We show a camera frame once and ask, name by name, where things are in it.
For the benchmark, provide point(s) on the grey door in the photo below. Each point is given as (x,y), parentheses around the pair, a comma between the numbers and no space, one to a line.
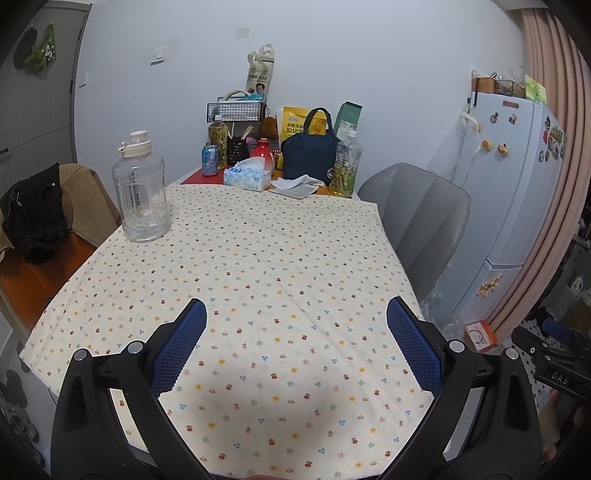
(27,101)

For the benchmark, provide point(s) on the blue and white tissue box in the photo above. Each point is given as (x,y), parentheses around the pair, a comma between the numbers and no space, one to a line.
(247,178)

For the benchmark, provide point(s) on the grey upholstered chair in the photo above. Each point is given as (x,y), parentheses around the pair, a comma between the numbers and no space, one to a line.
(415,217)

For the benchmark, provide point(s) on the orange chair seat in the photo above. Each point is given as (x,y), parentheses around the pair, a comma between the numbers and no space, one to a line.
(37,281)

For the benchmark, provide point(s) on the person's patterned clothing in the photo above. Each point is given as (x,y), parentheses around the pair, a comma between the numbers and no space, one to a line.
(14,413)

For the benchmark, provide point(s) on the clear bottle with plants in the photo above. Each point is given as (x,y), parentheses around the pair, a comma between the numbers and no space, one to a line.
(346,168)

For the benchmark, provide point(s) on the white light switch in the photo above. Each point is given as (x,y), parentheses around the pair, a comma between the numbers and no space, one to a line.
(158,54)

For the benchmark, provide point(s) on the white paper packet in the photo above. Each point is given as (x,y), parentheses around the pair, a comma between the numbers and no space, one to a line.
(300,191)

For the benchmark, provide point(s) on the small white wall switch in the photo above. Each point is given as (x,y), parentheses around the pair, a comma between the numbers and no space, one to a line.
(83,80)

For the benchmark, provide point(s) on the clear plastic bag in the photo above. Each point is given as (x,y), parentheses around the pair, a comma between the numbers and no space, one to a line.
(443,323)

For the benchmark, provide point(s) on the red and white vase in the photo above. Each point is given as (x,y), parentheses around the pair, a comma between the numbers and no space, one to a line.
(262,155)

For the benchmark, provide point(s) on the group of fridge magnets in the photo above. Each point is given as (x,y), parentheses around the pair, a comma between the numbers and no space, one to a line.
(554,141)

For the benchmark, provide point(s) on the crumpled tissue and paper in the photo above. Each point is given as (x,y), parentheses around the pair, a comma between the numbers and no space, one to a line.
(298,181)

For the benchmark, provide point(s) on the white printed tote bag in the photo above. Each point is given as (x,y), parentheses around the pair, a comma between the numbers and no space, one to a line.
(261,71)

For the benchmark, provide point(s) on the brown plush toy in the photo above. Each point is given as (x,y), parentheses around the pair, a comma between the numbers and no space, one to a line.
(269,128)

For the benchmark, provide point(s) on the black utensil holder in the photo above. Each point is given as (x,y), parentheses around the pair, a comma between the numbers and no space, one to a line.
(238,146)

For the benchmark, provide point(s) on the small wooden basket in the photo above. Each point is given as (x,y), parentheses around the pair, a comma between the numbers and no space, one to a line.
(482,86)

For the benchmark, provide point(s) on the person's right hand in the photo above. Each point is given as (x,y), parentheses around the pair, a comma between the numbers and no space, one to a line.
(554,427)

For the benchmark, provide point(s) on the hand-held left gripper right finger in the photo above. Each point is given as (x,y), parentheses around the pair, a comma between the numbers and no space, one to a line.
(413,346)

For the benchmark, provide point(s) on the green plush hat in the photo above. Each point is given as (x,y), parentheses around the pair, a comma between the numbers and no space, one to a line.
(44,54)

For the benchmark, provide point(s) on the green printed card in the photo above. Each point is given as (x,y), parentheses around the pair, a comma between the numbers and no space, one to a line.
(535,88)

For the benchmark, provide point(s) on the orange and white box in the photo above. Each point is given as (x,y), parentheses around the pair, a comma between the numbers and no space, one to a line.
(480,335)

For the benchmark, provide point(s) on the white refrigerator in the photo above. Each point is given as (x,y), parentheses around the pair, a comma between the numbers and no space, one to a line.
(512,184)

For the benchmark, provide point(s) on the navy lunch bag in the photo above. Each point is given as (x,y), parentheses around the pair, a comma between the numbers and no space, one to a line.
(309,157)

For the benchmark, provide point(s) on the pink curtain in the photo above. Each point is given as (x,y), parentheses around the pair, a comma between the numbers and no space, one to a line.
(549,138)

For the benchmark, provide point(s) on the yellow flower fridge magnet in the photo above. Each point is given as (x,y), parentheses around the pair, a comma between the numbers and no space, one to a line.
(489,286)

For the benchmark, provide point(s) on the large clear water jug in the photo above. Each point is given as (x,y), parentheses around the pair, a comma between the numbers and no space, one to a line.
(138,194)

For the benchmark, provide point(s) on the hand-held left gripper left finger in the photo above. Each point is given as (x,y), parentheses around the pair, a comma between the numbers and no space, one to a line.
(180,350)

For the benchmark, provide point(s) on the yellow snack bag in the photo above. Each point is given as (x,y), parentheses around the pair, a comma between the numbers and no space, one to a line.
(293,124)

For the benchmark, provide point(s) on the black hat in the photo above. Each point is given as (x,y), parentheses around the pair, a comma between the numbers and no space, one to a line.
(23,47)

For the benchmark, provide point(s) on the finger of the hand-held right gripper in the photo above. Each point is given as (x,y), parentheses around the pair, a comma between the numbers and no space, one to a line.
(556,328)
(531,344)

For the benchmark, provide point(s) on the blue drink can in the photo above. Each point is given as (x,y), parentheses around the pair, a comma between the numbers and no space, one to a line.
(210,160)

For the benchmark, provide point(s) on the black garment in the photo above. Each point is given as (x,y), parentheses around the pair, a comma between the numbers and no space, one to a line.
(37,217)

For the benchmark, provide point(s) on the white hanging bag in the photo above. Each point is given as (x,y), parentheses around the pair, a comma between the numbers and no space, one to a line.
(468,127)

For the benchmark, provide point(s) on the teal plastic packet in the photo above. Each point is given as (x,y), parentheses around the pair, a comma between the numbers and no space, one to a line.
(254,96)

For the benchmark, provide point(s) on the yellow tea bottle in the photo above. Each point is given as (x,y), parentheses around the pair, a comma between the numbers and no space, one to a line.
(218,139)

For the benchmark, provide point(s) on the tall green box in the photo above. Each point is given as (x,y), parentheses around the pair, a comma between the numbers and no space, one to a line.
(348,117)

